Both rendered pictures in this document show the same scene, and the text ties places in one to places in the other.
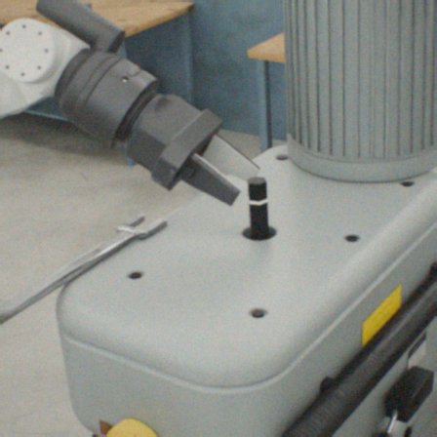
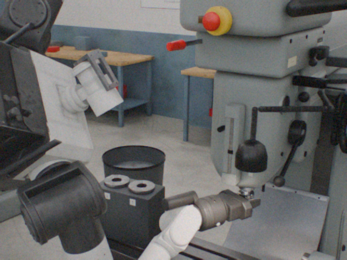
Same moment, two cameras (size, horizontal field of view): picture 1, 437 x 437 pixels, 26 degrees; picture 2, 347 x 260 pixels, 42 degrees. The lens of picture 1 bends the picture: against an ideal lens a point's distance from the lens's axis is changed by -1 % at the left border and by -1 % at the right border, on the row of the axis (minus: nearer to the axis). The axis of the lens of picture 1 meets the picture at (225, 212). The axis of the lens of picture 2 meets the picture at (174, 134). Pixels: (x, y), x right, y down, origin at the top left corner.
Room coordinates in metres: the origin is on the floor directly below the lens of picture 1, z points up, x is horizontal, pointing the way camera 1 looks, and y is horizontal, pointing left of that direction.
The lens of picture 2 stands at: (-0.26, 0.26, 1.83)
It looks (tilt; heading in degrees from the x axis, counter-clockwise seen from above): 18 degrees down; 356
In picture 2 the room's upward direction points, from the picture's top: 1 degrees clockwise
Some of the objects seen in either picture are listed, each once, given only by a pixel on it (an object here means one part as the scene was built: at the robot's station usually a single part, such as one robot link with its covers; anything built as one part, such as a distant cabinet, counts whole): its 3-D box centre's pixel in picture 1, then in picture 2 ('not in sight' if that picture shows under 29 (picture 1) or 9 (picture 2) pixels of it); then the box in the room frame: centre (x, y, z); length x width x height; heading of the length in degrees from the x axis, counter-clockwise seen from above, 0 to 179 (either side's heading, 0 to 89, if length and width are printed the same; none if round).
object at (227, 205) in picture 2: not in sight; (221, 208); (0.86, 0.04, 1.24); 0.13 x 0.12 x 0.10; 30
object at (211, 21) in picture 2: not in sight; (212, 21); (0.70, 0.12, 1.76); 0.04 x 0.03 x 0.04; 54
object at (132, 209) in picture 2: not in sight; (129, 208); (1.16, 0.31, 1.09); 0.22 x 0.12 x 0.20; 60
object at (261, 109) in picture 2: not in sight; (296, 109); (0.66, -0.07, 1.58); 0.17 x 0.01 x 0.01; 91
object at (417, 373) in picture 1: (397, 408); (315, 55); (0.88, -0.18, 1.66); 0.12 x 0.04 x 0.04; 144
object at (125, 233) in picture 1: (77, 266); not in sight; (0.85, 0.15, 1.89); 0.24 x 0.04 x 0.01; 143
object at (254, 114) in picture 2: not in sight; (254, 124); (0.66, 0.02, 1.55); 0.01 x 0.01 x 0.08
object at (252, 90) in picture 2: not in sight; (252, 124); (0.91, -0.04, 1.47); 0.21 x 0.19 x 0.32; 54
